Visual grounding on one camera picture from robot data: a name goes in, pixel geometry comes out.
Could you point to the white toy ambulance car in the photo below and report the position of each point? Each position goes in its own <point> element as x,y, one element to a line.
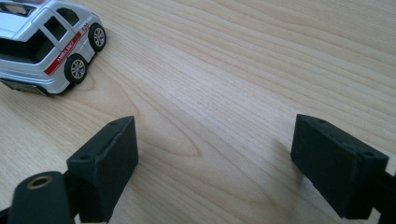
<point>37,46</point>

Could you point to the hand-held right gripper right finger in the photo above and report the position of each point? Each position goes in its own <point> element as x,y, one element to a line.
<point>336,168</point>

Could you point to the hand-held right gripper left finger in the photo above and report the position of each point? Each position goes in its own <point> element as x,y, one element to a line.
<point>104,168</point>

